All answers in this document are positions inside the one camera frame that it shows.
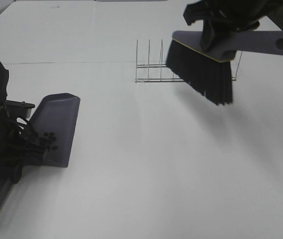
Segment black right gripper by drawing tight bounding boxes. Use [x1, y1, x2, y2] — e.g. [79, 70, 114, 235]
[183, 0, 283, 51]

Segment grey hand brush black bristles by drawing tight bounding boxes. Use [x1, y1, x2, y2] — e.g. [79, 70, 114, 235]
[166, 30, 283, 105]

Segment grey plastic dustpan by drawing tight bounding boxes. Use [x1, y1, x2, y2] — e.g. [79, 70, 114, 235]
[0, 93, 80, 208]

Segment dark coffee bean pile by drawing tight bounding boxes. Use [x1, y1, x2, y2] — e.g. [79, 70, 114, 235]
[39, 131, 58, 150]

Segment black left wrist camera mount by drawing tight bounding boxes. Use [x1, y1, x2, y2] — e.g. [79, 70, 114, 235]
[0, 100, 35, 119]

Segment metal wire rack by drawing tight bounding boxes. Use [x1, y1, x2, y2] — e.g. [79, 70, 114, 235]
[134, 39, 243, 84]

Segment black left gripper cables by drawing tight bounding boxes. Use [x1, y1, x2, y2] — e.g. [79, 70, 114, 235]
[0, 117, 48, 184]

